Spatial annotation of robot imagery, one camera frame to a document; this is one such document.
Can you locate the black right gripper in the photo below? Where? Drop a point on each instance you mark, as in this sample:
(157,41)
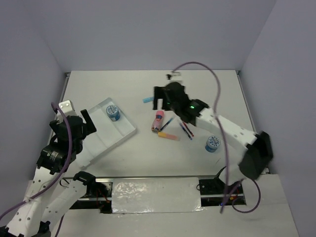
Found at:
(159,93)

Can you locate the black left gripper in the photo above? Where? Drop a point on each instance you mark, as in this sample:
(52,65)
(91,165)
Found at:
(89,127)

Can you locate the pink sticky notes tube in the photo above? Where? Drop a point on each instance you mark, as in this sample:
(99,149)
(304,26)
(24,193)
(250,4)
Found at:
(156,125)

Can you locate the blue round splash-lid container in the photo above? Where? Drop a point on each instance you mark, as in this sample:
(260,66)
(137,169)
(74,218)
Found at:
(212,144)

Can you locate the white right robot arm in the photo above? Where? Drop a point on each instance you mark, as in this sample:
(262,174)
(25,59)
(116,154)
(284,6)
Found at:
(254,149)

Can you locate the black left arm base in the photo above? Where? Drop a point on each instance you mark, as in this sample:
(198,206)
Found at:
(97,195)

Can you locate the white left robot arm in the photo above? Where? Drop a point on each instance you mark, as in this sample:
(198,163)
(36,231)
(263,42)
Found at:
(36,215)

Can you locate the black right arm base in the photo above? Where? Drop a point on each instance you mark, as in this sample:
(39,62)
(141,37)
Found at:
(211,190)

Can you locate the white divided plastic tray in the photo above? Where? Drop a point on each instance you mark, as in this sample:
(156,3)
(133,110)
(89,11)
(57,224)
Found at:
(108,136)

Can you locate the blue round container in tray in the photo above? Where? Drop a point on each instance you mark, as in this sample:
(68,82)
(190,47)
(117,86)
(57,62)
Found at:
(112,112)

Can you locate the yellow pink highlighter pen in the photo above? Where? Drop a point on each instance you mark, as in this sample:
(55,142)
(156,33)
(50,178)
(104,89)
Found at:
(167,136)

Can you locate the red gel pen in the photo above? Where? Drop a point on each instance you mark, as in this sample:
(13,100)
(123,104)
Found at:
(186,126)

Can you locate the silver foil sheet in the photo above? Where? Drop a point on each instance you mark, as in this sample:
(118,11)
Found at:
(155,195)

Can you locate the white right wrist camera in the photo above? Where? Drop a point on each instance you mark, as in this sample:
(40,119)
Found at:
(174,77)

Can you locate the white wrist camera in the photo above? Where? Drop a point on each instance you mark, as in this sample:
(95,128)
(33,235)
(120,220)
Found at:
(174,77)
(67,108)

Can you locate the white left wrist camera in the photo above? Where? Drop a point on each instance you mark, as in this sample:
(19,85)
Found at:
(67,108)

